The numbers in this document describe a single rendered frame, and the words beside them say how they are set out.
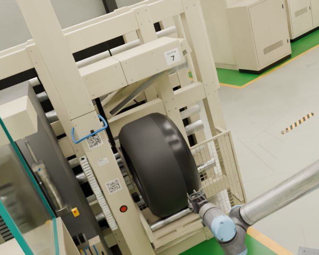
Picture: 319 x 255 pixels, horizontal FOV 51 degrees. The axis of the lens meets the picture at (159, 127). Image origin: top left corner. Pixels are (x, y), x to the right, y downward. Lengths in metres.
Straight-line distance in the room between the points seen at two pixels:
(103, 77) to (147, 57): 0.28
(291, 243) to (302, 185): 1.66
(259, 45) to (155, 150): 4.88
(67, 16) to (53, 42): 9.53
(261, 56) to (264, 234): 4.01
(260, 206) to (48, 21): 1.19
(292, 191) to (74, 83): 1.06
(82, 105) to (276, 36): 5.37
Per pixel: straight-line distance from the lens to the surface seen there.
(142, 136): 1.74
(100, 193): 1.88
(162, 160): 1.69
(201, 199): 1.54
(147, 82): 2.13
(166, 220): 1.98
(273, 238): 3.02
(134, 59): 1.95
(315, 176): 1.32
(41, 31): 1.61
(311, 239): 3.00
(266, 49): 6.51
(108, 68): 1.92
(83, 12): 11.29
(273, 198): 1.41
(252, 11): 6.23
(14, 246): 1.73
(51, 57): 1.62
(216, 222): 1.37
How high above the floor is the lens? 2.15
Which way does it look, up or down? 24 degrees down
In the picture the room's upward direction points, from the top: 19 degrees counter-clockwise
